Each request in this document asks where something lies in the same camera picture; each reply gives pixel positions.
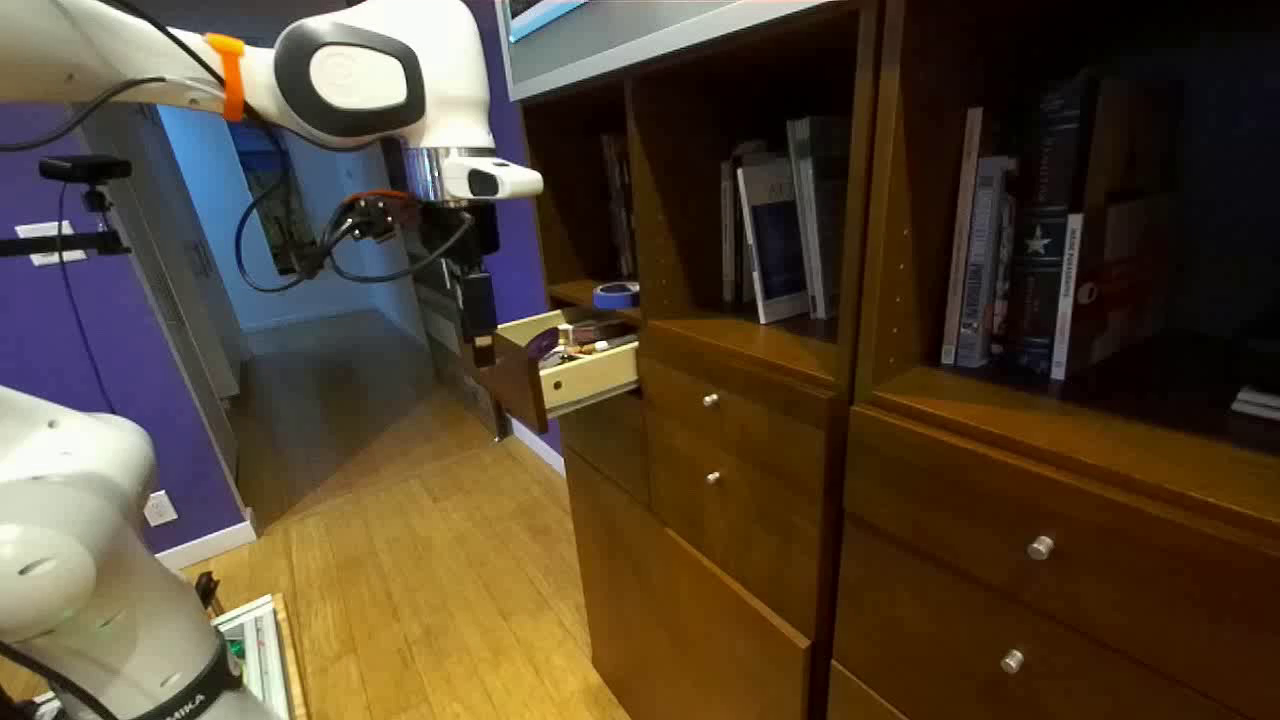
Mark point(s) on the dark book with star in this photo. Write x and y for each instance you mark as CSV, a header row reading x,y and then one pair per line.
x,y
1042,242

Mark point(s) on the grey white hardcover book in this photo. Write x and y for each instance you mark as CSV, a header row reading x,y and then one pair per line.
x,y
823,213

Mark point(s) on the white green box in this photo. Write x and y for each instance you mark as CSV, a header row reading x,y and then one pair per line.
x,y
262,657

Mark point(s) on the white spine book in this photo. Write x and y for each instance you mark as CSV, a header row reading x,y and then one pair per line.
x,y
1066,302

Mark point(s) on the tan tall thin book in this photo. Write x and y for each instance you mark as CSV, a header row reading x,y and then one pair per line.
x,y
963,226

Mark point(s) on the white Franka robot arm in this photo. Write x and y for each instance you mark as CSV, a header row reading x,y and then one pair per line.
x,y
361,72

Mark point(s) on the grey thin book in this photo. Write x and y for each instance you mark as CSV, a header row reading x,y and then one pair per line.
x,y
729,235

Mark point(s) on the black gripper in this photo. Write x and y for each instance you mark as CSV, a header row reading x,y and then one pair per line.
x,y
478,293

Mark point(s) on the white light blue book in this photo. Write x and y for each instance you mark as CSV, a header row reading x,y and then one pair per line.
x,y
989,264

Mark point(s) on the black stand crossbar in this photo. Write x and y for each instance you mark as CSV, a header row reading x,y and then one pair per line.
x,y
63,244

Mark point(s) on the wooden drawer with light sides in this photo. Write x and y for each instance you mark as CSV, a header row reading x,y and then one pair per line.
x,y
587,383

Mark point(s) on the white wall outlet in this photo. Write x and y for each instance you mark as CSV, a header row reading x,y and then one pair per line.
x,y
161,511

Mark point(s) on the white flat book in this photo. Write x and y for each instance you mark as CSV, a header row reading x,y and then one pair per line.
x,y
1259,400

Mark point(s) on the silver drawer knob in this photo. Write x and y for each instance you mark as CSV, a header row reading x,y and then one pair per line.
x,y
1042,545
711,398
1012,660
713,479

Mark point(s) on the dark brown wooden bookcase cabinet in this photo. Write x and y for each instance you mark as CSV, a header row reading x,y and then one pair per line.
x,y
744,560

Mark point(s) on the black camera on tripod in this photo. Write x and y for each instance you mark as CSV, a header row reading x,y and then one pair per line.
x,y
80,170

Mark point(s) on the small white drawer item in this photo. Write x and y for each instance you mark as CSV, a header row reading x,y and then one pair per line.
x,y
566,344

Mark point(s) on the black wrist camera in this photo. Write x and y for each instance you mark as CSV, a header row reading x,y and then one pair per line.
x,y
478,230

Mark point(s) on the white blue cover book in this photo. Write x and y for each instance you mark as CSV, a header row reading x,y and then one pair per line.
x,y
772,244

